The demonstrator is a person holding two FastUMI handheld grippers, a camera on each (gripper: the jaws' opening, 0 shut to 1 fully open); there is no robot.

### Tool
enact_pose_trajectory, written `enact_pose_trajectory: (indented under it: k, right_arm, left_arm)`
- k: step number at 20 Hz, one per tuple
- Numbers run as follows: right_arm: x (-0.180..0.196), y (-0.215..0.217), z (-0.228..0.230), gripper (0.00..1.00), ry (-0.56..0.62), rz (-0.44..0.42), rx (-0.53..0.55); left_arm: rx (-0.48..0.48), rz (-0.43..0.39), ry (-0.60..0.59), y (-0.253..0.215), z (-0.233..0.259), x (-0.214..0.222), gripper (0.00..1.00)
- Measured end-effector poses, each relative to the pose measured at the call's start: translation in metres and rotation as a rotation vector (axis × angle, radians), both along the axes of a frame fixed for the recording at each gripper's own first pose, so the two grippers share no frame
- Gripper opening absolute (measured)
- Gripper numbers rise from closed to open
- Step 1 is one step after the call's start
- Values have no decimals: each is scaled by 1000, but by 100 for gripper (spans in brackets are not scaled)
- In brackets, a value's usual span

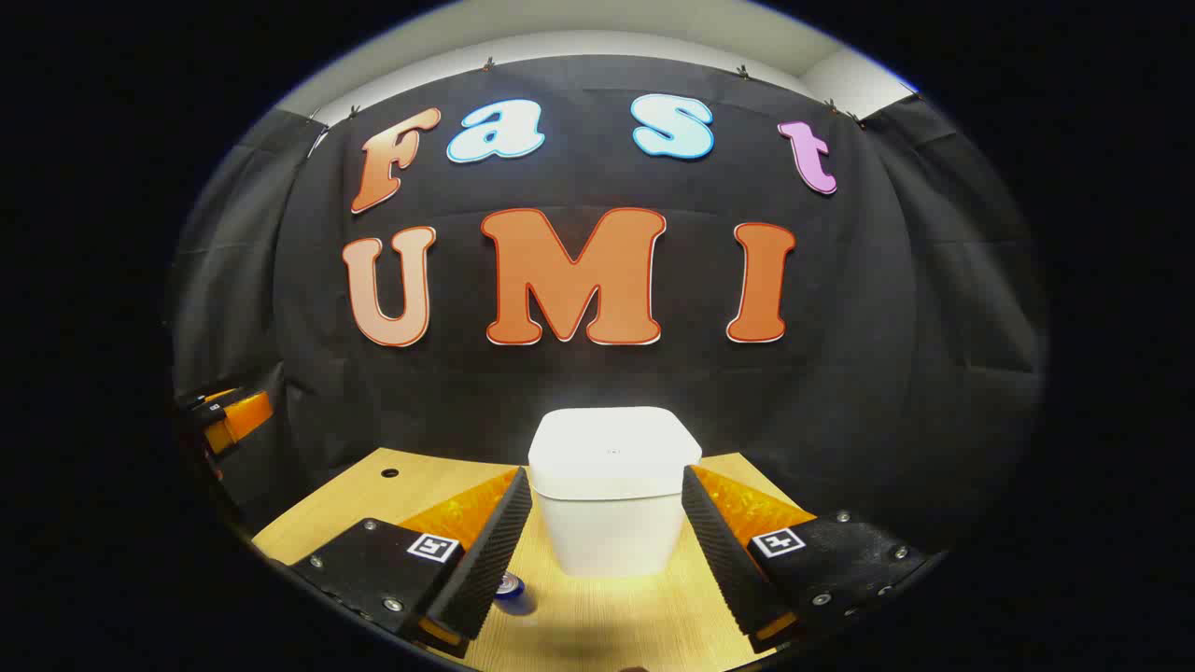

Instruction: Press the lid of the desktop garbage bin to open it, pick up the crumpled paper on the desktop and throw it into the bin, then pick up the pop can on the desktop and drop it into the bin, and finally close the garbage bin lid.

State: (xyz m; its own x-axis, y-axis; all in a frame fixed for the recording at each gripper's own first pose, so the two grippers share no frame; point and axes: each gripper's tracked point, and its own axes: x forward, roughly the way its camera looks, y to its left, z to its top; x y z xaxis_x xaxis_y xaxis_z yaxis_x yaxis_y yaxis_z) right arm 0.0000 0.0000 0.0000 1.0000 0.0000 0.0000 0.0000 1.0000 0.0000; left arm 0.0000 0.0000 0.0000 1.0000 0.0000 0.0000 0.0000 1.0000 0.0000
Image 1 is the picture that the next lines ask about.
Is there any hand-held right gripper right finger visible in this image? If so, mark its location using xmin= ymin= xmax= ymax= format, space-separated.
xmin=680 ymin=464 xmax=930 ymax=656

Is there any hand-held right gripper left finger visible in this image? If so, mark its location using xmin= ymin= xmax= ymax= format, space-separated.
xmin=288 ymin=465 xmax=535 ymax=662

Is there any blue pop can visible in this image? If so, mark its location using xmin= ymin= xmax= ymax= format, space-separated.
xmin=493 ymin=574 xmax=538 ymax=617

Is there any white desktop garbage bin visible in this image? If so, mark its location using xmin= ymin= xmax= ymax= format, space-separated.
xmin=527 ymin=406 xmax=703 ymax=578

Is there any wooden desktop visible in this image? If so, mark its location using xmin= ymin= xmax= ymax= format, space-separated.
xmin=250 ymin=446 xmax=822 ymax=672

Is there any black backdrop cloth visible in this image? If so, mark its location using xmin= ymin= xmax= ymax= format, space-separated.
xmin=171 ymin=54 xmax=1047 ymax=552

